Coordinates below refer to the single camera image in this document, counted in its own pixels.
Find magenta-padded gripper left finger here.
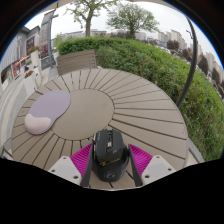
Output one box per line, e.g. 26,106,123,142
48,142,95,188

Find white planter box with flowers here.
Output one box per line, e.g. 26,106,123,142
29,46,41,68
23,68,43,98

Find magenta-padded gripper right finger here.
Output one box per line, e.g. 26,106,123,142
127,143,177,188

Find grey storefront building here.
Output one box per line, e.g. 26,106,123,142
0,25,41,91

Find dark curved umbrella pole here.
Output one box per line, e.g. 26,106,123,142
175,16,198,109

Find black computer mouse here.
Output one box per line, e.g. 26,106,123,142
91,128,130,183

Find tree with bare trunk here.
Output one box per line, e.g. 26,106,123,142
66,0,118,38

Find tall grey sign banner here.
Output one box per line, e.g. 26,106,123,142
39,9,59,70

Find round leafy tree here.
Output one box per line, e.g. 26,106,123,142
106,1,160,39

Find beige umbrella canopy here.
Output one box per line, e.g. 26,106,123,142
128,0,178,8

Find green hedge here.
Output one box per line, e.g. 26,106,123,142
56,36,224,161

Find distant apartment buildings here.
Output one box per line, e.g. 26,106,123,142
61,29,224,84

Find grey slatted wooden chair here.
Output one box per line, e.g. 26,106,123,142
55,49,98,76

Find lilac mouse pad with wrist rest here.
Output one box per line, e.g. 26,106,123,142
24,89,72,136

